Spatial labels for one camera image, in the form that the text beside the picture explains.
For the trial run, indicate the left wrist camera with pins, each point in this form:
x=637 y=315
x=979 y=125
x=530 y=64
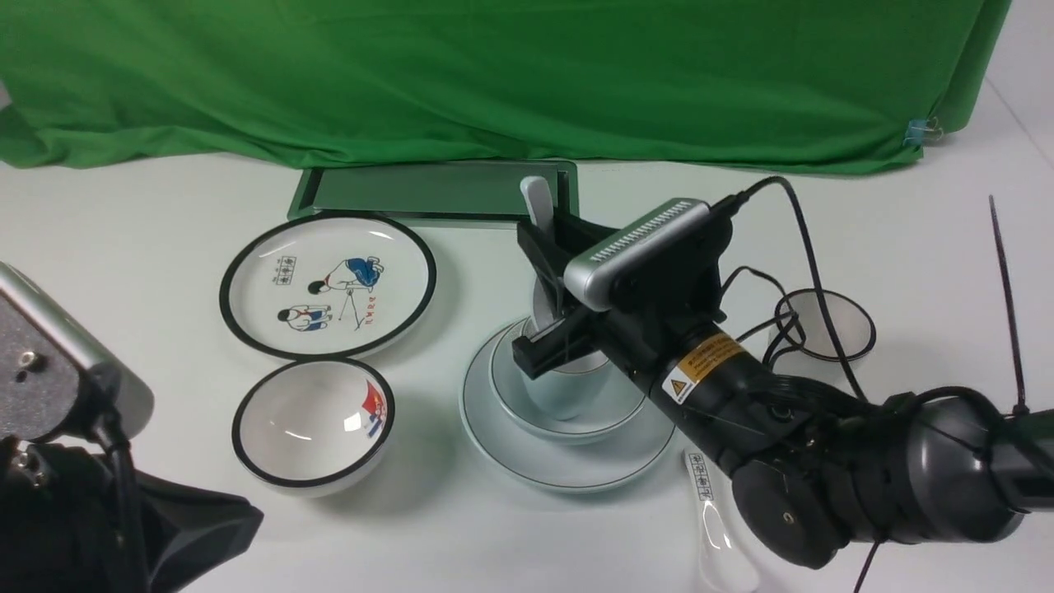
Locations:
x=57 y=379

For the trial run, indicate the white spoon with lettering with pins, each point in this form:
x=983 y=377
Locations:
x=722 y=564

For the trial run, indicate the white bowl with red flag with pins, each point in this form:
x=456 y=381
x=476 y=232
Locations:
x=315 y=428

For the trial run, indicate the metal table cable tray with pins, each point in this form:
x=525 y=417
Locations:
x=476 y=190

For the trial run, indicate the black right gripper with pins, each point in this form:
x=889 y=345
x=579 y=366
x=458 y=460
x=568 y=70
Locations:
x=659 y=303

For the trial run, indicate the light blue cup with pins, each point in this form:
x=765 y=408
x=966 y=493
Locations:
x=566 y=391

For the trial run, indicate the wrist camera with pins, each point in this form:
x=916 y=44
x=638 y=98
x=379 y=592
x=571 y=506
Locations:
x=57 y=379
x=591 y=276

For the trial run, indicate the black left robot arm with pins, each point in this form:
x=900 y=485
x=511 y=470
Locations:
x=61 y=533

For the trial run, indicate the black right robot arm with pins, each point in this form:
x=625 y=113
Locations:
x=812 y=468

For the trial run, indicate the white illustrated plate black rim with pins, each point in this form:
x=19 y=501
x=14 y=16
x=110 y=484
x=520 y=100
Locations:
x=335 y=284

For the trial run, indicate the black zip tie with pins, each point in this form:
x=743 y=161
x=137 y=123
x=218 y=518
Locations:
x=1020 y=406

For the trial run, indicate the blue binder clip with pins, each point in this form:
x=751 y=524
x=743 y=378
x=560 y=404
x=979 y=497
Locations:
x=923 y=132

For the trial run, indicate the light blue plate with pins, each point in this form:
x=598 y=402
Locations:
x=624 y=456

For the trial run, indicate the green backdrop cloth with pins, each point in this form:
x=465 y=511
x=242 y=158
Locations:
x=811 y=87

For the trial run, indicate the light blue bowl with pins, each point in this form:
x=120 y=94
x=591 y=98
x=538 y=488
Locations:
x=618 y=401

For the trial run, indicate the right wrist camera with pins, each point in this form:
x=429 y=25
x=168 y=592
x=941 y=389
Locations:
x=591 y=276

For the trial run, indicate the plain white ceramic spoon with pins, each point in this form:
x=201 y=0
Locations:
x=550 y=300

